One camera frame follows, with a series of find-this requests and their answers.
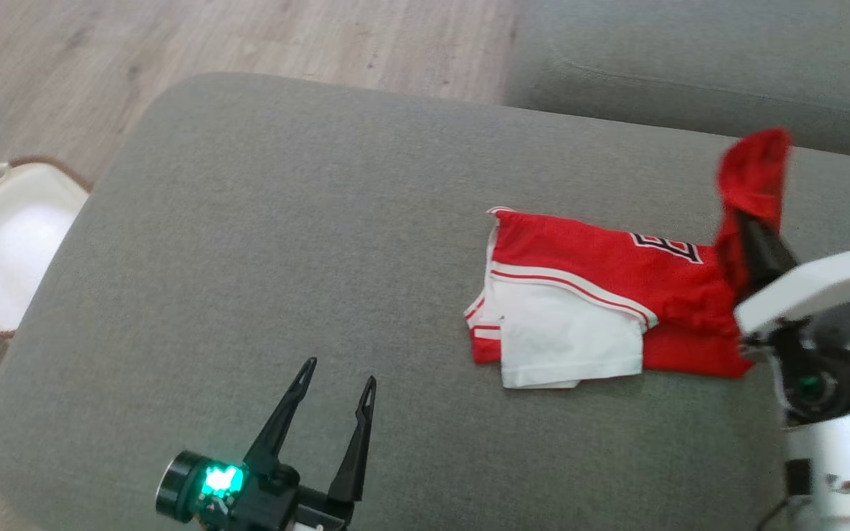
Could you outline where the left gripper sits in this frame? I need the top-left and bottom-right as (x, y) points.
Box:
(155, 358), (378, 531)

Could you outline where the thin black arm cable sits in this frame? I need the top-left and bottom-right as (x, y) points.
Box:
(757, 457), (815, 531)

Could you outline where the red white striped jersey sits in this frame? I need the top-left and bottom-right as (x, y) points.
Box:
(463, 128), (795, 389)

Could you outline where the large grey sofa seat cushion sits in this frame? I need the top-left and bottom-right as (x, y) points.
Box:
(0, 72), (850, 531)

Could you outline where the small grey sofa cushion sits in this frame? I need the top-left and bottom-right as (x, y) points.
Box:
(502, 0), (850, 162)

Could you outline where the white laundry basket brown rim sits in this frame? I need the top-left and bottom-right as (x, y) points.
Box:
(0, 156), (92, 339)

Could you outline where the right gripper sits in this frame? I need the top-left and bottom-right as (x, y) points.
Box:
(733, 211), (850, 427)

